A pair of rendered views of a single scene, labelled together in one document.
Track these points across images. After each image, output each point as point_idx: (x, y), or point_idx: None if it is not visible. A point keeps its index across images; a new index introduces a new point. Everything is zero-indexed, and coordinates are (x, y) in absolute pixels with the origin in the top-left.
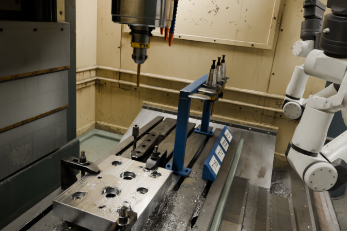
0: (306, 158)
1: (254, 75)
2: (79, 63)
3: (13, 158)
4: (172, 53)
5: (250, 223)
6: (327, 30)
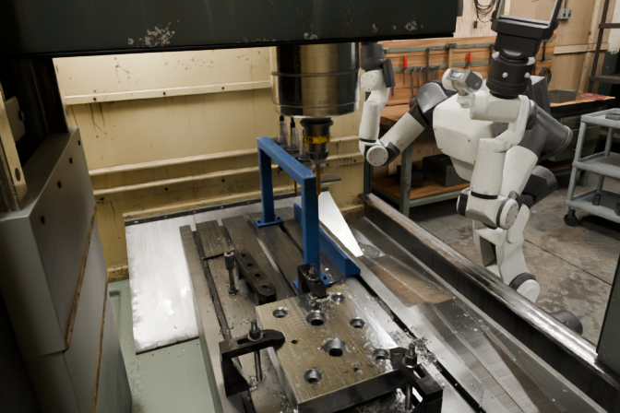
0: (496, 202)
1: (287, 123)
2: None
3: (108, 407)
4: (156, 122)
5: (400, 298)
6: (506, 75)
